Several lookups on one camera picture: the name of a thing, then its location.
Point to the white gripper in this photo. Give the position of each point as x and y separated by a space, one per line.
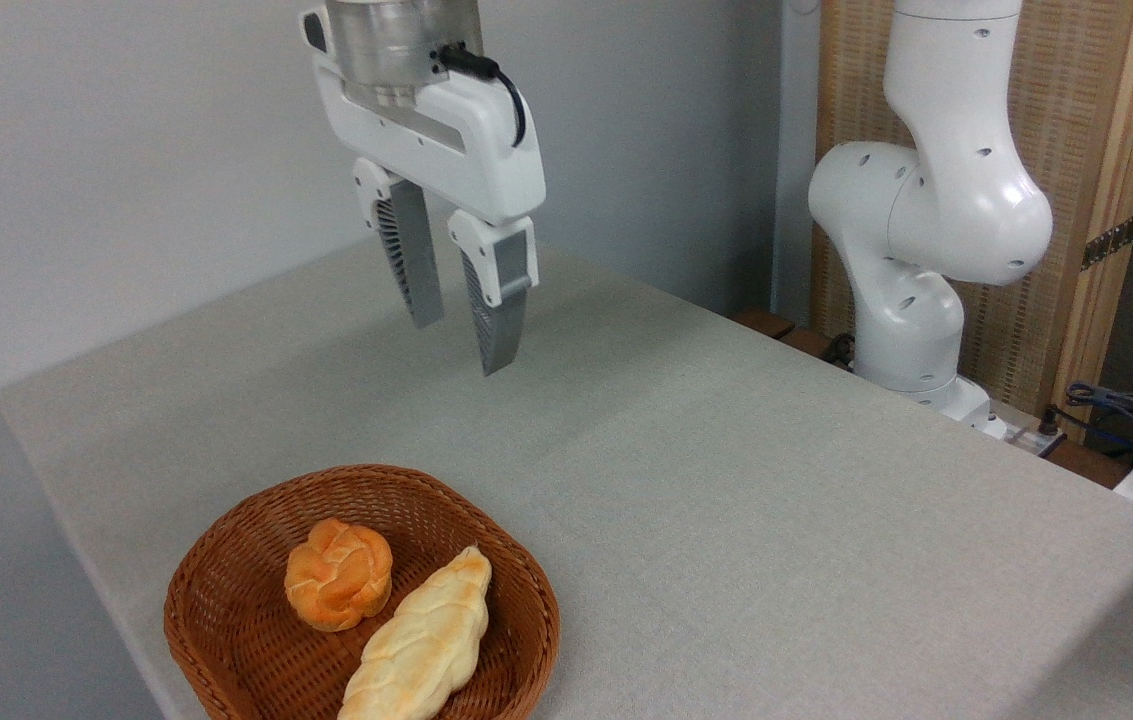
456 150

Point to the long braided pale bread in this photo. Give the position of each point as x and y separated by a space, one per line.
421 645

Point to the black screen hinge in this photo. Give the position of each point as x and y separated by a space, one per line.
1111 241

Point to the brown wicker basket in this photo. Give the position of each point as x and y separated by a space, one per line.
226 620

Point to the wood-framed woven screen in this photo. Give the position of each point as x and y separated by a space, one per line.
1066 100

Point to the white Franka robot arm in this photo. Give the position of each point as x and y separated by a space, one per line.
956 200

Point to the round orange bread roll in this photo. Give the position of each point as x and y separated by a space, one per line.
338 575

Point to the grey table cloth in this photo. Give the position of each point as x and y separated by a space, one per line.
726 450

